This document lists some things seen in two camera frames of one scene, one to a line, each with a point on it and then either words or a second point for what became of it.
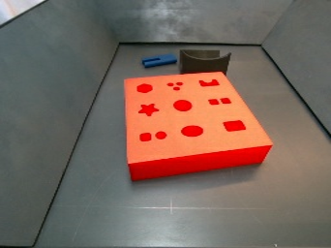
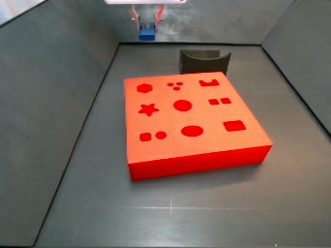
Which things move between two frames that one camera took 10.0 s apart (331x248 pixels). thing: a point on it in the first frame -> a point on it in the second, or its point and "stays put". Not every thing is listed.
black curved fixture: (202, 61) stays put
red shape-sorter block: (188, 125) stays put
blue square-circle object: (159, 59) -> (146, 31)
